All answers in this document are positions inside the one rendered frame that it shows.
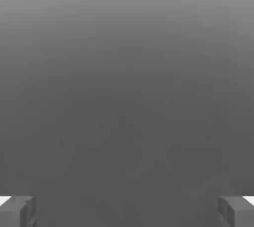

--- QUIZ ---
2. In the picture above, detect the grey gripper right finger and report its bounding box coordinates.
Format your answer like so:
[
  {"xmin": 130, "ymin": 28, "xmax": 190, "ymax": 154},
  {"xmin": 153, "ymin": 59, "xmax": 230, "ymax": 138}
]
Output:
[{"xmin": 217, "ymin": 195, "xmax": 254, "ymax": 227}]

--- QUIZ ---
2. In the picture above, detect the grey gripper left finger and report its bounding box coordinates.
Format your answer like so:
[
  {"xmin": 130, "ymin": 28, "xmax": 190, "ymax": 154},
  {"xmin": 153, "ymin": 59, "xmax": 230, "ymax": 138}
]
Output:
[{"xmin": 0, "ymin": 195, "xmax": 38, "ymax": 227}]

